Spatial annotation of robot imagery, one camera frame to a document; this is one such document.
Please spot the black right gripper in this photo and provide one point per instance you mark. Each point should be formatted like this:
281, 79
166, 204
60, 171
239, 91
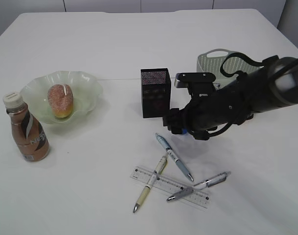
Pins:
196, 121

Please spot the clear plastic ruler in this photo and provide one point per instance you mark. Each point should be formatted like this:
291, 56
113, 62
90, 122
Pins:
197, 198

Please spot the sugared bread loaf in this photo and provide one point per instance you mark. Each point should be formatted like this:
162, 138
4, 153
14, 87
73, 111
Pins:
60, 99

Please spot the brown Nescafe coffee bottle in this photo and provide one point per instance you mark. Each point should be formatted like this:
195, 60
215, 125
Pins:
27, 131

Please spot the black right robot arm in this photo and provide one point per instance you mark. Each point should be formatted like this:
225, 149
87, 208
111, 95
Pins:
211, 111

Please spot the blue grip pen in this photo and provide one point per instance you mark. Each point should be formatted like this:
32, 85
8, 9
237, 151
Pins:
172, 154

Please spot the green woven plastic basket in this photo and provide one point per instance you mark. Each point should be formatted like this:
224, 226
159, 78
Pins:
211, 61

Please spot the black mesh pen holder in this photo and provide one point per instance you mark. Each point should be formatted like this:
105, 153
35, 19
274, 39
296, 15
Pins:
155, 92

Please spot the cream grip pen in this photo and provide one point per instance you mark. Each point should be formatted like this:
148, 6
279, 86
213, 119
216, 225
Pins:
158, 170

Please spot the grey grip pen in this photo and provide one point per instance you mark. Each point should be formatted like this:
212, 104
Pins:
212, 181

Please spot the green wavy glass plate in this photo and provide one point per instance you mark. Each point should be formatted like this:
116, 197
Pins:
85, 88

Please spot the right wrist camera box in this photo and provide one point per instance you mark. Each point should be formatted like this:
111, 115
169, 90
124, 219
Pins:
198, 83

